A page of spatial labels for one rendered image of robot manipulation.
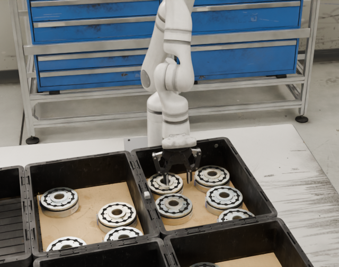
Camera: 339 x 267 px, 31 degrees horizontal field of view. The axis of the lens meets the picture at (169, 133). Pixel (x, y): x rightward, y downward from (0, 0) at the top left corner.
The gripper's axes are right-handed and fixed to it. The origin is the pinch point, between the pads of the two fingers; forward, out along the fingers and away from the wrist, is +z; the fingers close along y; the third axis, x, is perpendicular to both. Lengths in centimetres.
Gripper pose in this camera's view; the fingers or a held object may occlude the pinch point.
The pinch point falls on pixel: (177, 178)
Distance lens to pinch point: 173.3
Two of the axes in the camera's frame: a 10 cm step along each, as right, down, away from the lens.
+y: -9.9, 1.0, -1.0
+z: 0.4, 8.8, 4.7
